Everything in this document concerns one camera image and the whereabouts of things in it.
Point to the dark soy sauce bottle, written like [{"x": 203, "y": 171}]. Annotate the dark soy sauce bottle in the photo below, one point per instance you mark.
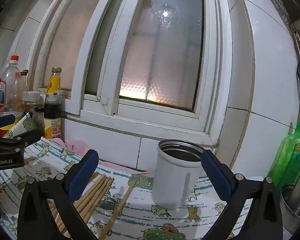
[{"x": 52, "y": 120}]

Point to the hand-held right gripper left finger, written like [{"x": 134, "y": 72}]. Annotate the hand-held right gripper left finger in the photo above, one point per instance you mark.
[{"x": 82, "y": 177}]

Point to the stainless steel pot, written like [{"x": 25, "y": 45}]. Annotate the stainless steel pot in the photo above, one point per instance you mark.
[{"x": 297, "y": 197}]

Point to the white framed frosted window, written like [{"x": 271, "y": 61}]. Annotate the white framed frosted window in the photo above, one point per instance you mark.
[{"x": 165, "y": 67}]

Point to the bottle with black yellow cap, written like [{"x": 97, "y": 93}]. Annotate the bottle with black yellow cap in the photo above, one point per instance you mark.
[{"x": 24, "y": 80}]

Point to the small dark shaker bottle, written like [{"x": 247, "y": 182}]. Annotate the small dark shaker bottle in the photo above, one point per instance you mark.
[{"x": 39, "y": 120}]

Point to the yellow bowl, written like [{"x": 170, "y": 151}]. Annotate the yellow bowl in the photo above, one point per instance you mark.
[{"x": 5, "y": 131}]

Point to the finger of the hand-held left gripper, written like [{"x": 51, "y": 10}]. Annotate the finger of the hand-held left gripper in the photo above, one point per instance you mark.
[
  {"x": 5, "y": 120},
  {"x": 27, "y": 136}
]

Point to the white steel-lined cup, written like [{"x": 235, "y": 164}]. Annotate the white steel-lined cup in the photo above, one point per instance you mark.
[{"x": 170, "y": 180}]

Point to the pink cloth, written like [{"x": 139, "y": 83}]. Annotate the pink cloth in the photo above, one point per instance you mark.
[{"x": 75, "y": 145}]

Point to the glass jar with grey lid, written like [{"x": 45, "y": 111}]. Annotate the glass jar with grey lid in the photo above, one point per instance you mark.
[{"x": 31, "y": 100}]

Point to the clear bottle with orange cap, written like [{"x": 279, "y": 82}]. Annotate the clear bottle with orange cap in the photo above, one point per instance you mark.
[{"x": 12, "y": 85}]

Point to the pile of wooden chopsticks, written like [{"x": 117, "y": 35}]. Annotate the pile of wooden chopsticks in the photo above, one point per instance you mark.
[{"x": 100, "y": 190}]

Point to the cat printed cloth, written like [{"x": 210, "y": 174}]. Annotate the cat printed cloth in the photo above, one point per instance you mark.
[{"x": 145, "y": 220}]

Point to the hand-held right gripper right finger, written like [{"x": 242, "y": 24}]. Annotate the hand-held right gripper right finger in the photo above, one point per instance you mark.
[{"x": 215, "y": 177}]

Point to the green soap pump bottle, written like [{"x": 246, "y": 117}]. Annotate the green soap pump bottle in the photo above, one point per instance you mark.
[{"x": 290, "y": 155}]

